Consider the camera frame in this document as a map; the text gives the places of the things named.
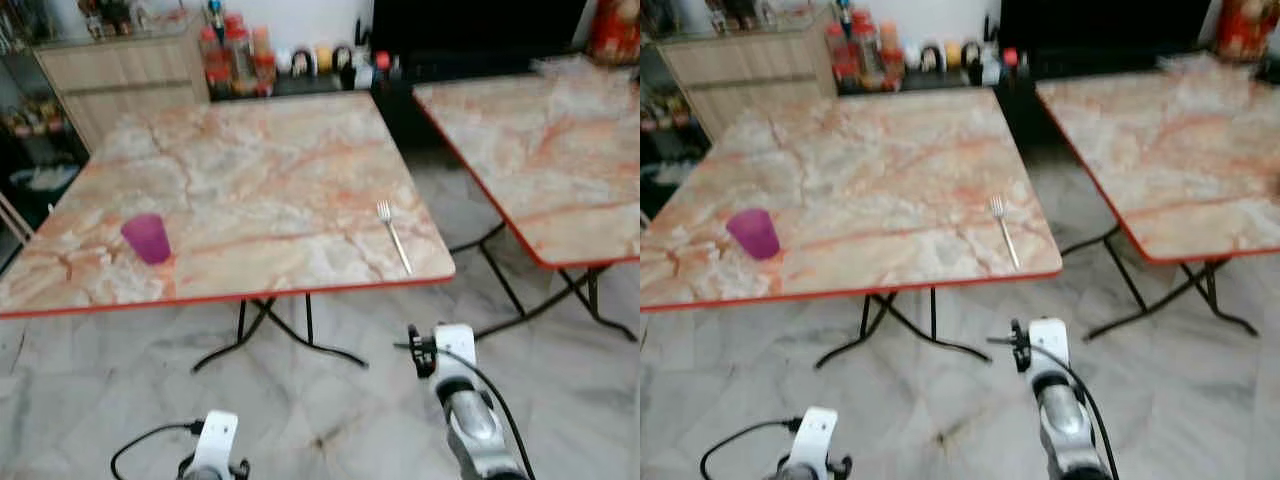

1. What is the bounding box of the small clear jar red lid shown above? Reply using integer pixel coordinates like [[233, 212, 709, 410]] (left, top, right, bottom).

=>
[[199, 28, 229, 97], [827, 22, 856, 91]]

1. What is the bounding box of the clear jar orange lid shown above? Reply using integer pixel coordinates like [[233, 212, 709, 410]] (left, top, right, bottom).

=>
[[878, 22, 906, 87], [250, 27, 279, 93]]

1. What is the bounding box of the purple plastic cup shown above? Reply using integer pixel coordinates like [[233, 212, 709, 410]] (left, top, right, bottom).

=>
[[121, 213, 172, 266], [726, 208, 781, 262]]

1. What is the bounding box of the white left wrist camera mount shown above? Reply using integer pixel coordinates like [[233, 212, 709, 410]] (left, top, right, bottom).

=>
[[785, 406, 839, 480], [190, 411, 241, 480]]

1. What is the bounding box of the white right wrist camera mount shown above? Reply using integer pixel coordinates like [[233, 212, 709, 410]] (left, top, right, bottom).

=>
[[433, 323, 479, 379], [1027, 318, 1071, 373]]

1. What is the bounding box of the silver metal fork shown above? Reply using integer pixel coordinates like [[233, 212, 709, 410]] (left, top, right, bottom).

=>
[[376, 200, 414, 277], [989, 194, 1023, 272]]

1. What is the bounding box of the marble folding table red edge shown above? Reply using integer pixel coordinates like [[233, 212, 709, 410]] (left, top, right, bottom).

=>
[[640, 87, 1064, 369], [0, 90, 458, 373], [1035, 55, 1280, 341], [412, 65, 641, 343]]

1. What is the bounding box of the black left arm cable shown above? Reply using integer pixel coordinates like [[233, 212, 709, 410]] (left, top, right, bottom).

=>
[[699, 420, 801, 480], [110, 422, 206, 480]]

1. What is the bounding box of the dark open shelf unit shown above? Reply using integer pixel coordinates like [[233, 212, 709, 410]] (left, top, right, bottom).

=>
[[640, 45, 716, 216], [0, 40, 91, 236]]

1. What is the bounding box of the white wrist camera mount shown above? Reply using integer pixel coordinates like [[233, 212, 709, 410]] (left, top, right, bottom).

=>
[[1027, 318, 1071, 373], [433, 323, 479, 379], [190, 411, 241, 480], [785, 406, 839, 480]]

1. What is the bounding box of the red laughing buddha statue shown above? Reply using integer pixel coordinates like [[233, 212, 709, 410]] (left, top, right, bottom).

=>
[[588, 0, 641, 66], [1215, 0, 1280, 63]]

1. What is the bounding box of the black flat television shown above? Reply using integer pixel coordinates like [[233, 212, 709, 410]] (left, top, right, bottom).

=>
[[372, 0, 591, 59], [1000, 0, 1216, 53]]

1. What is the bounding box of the big clear jar red lid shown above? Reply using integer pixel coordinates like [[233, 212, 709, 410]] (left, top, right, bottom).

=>
[[850, 12, 881, 81], [222, 15, 253, 86]]

